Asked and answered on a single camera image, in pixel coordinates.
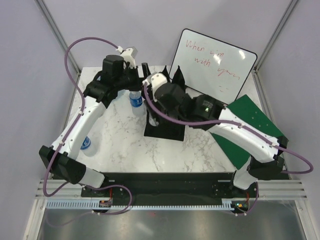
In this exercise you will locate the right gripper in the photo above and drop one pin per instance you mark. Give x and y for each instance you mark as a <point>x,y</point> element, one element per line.
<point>157,118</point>

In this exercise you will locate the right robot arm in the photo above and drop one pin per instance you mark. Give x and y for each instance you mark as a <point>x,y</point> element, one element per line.
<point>171,103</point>

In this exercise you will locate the black canvas bag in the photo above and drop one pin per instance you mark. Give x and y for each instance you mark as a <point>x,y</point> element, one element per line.
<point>158,127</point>

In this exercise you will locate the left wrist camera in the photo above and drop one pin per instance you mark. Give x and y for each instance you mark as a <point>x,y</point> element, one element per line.
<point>129,54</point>

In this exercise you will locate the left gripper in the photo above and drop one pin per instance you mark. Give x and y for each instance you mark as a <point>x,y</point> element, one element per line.
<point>138,84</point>

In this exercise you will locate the water bottle near bag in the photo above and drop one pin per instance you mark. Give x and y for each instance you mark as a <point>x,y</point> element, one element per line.
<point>136,103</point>

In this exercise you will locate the white cable duct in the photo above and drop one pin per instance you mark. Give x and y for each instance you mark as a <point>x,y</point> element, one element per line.
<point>95,204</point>

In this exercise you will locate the whiteboard with red writing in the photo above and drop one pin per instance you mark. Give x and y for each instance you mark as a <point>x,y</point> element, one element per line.
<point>211,66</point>

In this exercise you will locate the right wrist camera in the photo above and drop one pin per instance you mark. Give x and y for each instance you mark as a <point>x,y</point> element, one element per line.
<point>155,80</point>

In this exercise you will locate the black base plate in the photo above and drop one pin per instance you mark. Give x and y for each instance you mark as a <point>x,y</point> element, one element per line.
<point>169,188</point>

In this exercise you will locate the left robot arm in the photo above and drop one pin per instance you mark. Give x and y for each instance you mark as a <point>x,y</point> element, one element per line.
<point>60,158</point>

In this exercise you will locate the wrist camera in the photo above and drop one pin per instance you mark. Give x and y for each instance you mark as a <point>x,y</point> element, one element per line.
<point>155,80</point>
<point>129,54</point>

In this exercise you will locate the green board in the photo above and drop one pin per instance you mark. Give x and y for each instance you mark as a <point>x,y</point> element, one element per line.
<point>248,111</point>

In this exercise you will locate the water bottle front left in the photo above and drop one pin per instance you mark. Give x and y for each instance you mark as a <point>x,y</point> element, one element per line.
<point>88,147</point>

